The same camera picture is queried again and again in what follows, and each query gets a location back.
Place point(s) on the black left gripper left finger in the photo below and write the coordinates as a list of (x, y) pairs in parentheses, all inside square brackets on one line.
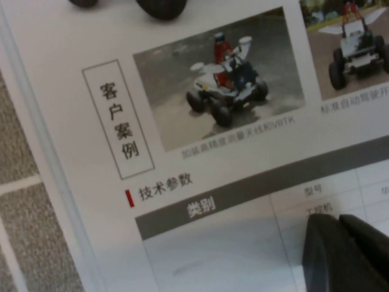
[(331, 261)]

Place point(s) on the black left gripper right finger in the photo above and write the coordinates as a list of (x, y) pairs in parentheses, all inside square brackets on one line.
[(364, 235)]

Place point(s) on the white product catalogue book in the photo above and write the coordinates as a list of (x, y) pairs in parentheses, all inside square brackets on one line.
[(212, 152)]

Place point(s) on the grey white-checked tablecloth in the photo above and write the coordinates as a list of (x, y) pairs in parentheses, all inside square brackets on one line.
[(27, 231)]

